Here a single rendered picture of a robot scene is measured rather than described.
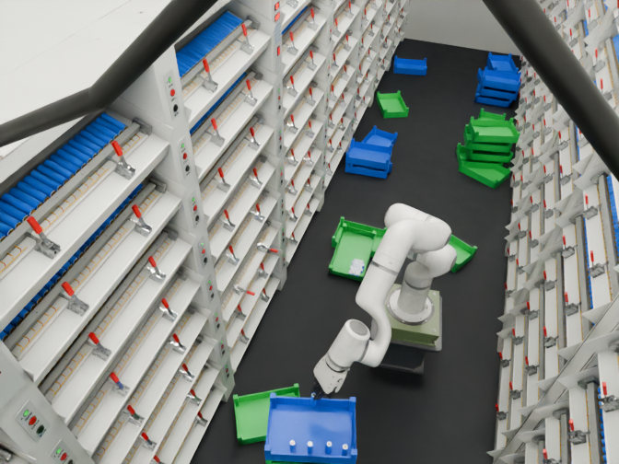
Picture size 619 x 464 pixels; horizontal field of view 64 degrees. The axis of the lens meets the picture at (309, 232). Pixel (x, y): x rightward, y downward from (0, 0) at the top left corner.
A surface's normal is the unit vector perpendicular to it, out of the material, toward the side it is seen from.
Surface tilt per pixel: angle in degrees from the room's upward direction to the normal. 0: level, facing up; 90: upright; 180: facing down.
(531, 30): 80
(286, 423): 0
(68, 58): 0
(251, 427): 0
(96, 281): 23
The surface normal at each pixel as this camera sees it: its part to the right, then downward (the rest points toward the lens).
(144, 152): 0.38, -0.56
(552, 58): -0.18, 0.56
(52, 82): 0.02, -0.71
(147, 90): -0.32, 0.66
